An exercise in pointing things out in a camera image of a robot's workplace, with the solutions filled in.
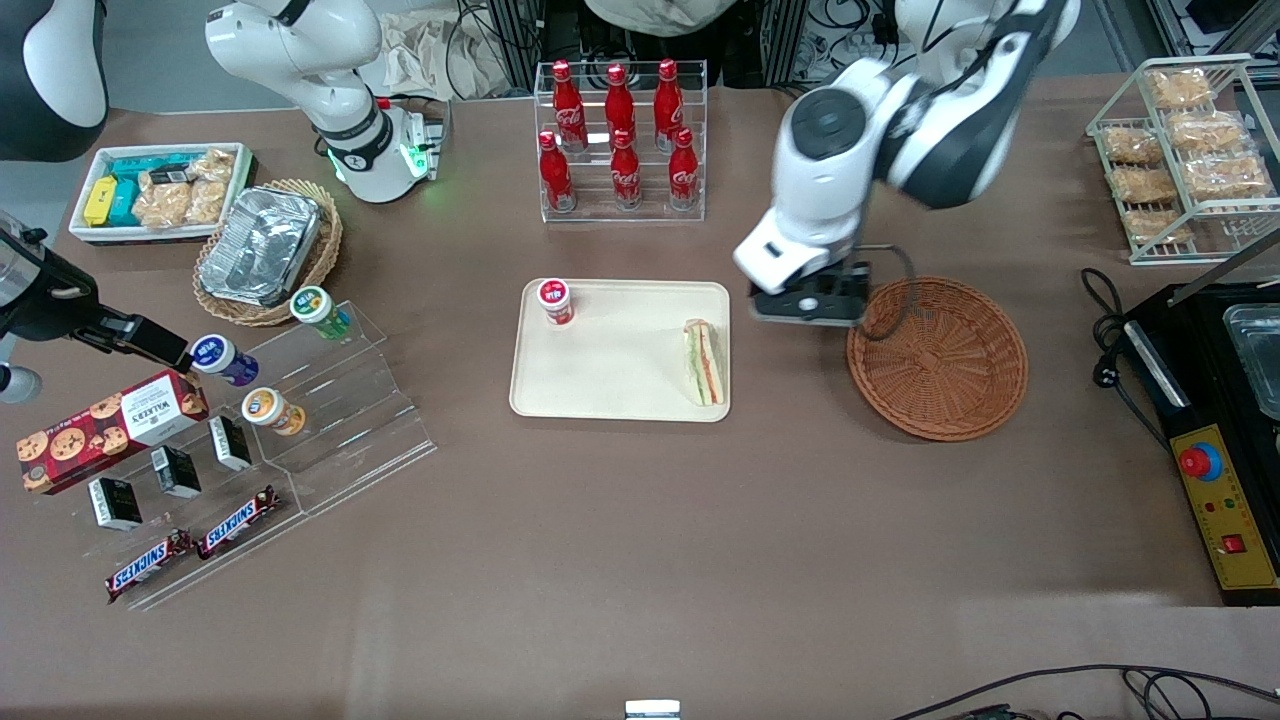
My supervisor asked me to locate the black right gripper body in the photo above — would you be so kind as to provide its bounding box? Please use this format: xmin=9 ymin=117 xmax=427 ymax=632
xmin=0 ymin=228 xmax=103 ymax=343

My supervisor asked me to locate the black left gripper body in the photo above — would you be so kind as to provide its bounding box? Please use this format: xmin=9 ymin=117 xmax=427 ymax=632
xmin=750 ymin=261 xmax=872 ymax=330

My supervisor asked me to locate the plastic sandwich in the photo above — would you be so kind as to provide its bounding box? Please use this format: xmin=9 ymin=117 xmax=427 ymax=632
xmin=683 ymin=318 xmax=728 ymax=408

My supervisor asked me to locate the round brown wicker basket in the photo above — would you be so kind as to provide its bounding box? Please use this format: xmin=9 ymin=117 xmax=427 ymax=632
xmin=846 ymin=276 xmax=1030 ymax=443

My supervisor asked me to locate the aluminium foil tray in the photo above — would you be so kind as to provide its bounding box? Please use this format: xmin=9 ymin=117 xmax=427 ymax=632
xmin=197 ymin=186 xmax=323 ymax=309

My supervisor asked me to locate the oval light wicker basket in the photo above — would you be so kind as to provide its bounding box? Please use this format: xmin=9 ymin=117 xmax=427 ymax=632
xmin=192 ymin=178 xmax=344 ymax=329

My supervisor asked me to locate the cream plastic tray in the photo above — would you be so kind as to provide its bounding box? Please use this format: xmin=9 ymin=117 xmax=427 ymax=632
xmin=508 ymin=278 xmax=733 ymax=424

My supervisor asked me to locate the white plastic bin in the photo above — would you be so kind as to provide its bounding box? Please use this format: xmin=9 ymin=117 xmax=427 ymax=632
xmin=67 ymin=142 xmax=258 ymax=247

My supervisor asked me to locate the blue lid cup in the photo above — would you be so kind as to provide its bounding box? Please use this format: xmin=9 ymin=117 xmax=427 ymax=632
xmin=189 ymin=333 xmax=262 ymax=389

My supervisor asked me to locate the red cookie box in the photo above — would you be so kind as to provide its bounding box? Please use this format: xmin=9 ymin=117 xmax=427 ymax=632
xmin=15 ymin=369 xmax=212 ymax=497

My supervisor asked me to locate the yellow small box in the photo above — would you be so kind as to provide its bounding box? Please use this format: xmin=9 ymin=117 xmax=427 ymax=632
xmin=83 ymin=176 xmax=120 ymax=228

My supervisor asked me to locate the clear bag of snacks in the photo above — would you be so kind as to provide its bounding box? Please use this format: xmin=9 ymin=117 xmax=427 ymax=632
xmin=186 ymin=149 xmax=238 ymax=225
xmin=133 ymin=183 xmax=193 ymax=230

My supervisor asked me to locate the small black box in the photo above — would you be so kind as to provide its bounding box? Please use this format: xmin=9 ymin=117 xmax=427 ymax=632
xmin=88 ymin=476 xmax=144 ymax=533
xmin=150 ymin=444 xmax=203 ymax=500
xmin=207 ymin=414 xmax=254 ymax=473

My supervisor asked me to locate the orange lid cup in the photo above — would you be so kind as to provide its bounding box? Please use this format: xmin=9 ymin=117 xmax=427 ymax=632
xmin=240 ymin=386 xmax=308 ymax=438

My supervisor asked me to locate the long teal box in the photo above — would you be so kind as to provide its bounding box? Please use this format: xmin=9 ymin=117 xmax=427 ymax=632
xmin=110 ymin=154 xmax=193 ymax=187

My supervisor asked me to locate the red cola bottle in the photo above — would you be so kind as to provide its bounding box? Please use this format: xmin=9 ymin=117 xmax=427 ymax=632
xmin=539 ymin=131 xmax=578 ymax=214
xmin=604 ymin=64 xmax=639 ymax=151
xmin=654 ymin=58 xmax=688 ymax=154
xmin=552 ymin=60 xmax=590 ymax=154
xmin=667 ymin=127 xmax=701 ymax=210
xmin=610 ymin=129 xmax=644 ymax=210

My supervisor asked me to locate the green lid cup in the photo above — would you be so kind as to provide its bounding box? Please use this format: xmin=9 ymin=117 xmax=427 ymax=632
xmin=289 ymin=285 xmax=354 ymax=342

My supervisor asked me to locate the clear acrylic step stand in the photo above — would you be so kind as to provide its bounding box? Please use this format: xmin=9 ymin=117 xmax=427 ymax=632
xmin=245 ymin=299 xmax=439 ymax=517
xmin=20 ymin=380 xmax=306 ymax=613

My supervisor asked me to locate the Snickers chocolate bar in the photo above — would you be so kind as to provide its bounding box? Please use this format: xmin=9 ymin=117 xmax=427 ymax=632
xmin=195 ymin=485 xmax=282 ymax=561
xmin=104 ymin=528 xmax=197 ymax=605

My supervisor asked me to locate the clear acrylic bottle rack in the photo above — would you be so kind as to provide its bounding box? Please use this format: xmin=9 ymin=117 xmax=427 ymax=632
xmin=532 ymin=59 xmax=708 ymax=224

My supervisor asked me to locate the red lid cup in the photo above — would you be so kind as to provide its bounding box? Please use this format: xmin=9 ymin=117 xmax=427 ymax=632
xmin=536 ymin=276 xmax=576 ymax=328

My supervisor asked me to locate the beige fabric bundle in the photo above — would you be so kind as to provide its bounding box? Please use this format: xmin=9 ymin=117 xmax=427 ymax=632
xmin=582 ymin=0 xmax=743 ymax=39

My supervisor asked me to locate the packaged bread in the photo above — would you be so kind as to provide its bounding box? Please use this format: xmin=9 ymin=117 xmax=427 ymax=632
xmin=1143 ymin=66 xmax=1214 ymax=110
xmin=1121 ymin=207 xmax=1194 ymax=247
xmin=1110 ymin=164 xmax=1180 ymax=205
xmin=1180 ymin=154 xmax=1274 ymax=202
xmin=1100 ymin=124 xmax=1164 ymax=167
xmin=1165 ymin=109 xmax=1247 ymax=154

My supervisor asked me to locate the black fryer with yellow panel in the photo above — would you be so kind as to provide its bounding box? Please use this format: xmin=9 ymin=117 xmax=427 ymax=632
xmin=1122 ymin=230 xmax=1280 ymax=609

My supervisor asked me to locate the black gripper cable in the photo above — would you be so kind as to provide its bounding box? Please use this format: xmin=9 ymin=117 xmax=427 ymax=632
xmin=857 ymin=242 xmax=918 ymax=344

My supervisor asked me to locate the black power cable with plug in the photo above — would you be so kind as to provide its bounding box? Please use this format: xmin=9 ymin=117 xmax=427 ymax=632
xmin=1080 ymin=266 xmax=1173 ymax=453

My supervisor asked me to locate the white wire rack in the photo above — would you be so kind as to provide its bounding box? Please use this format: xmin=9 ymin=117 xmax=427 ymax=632
xmin=1086 ymin=53 xmax=1280 ymax=267

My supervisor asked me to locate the aluminium frame post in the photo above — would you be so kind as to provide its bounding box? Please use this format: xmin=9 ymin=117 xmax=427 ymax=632
xmin=485 ymin=0 xmax=548 ymax=97

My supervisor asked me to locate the black floor cable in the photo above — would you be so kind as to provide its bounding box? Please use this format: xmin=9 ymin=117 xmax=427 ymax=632
xmin=888 ymin=662 xmax=1280 ymax=720

